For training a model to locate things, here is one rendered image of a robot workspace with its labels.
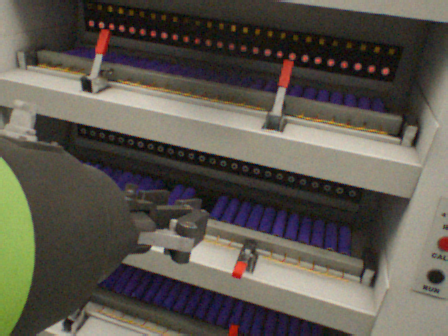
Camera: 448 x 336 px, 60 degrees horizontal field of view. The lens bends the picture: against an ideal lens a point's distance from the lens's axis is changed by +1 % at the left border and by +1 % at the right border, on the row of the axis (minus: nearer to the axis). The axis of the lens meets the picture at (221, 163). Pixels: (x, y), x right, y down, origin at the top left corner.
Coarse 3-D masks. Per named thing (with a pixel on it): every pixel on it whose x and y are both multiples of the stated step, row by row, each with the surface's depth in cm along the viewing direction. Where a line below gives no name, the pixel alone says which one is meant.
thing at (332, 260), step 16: (208, 224) 58; (224, 224) 59; (240, 240) 58; (256, 240) 57; (272, 240) 57; (288, 240) 57; (288, 256) 56; (304, 256) 55; (320, 256) 55; (336, 256) 55; (352, 272) 54
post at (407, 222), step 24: (432, 24) 57; (432, 48) 53; (432, 72) 50; (432, 96) 48; (432, 168) 44; (432, 192) 45; (384, 216) 58; (408, 216) 46; (432, 216) 45; (384, 240) 55; (408, 240) 46; (408, 264) 47; (408, 288) 48; (384, 312) 49; (408, 312) 48; (432, 312) 47
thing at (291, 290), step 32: (160, 160) 72; (288, 192) 67; (128, 256) 58; (160, 256) 56; (192, 256) 56; (224, 256) 56; (352, 256) 59; (384, 256) 52; (224, 288) 55; (256, 288) 53; (288, 288) 52; (320, 288) 53; (352, 288) 53; (384, 288) 48; (320, 320) 52; (352, 320) 51
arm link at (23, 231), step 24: (0, 168) 13; (0, 192) 12; (0, 216) 12; (24, 216) 13; (0, 240) 12; (24, 240) 13; (0, 264) 12; (24, 264) 13; (0, 288) 12; (24, 288) 13; (0, 312) 12
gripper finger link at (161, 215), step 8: (128, 200) 25; (136, 200) 26; (144, 200) 29; (136, 208) 26; (144, 208) 27; (152, 208) 28; (160, 208) 30; (168, 208) 31; (176, 208) 32; (184, 208) 34; (152, 216) 29; (160, 216) 30; (168, 216) 31; (176, 216) 32; (160, 224) 30; (168, 224) 31
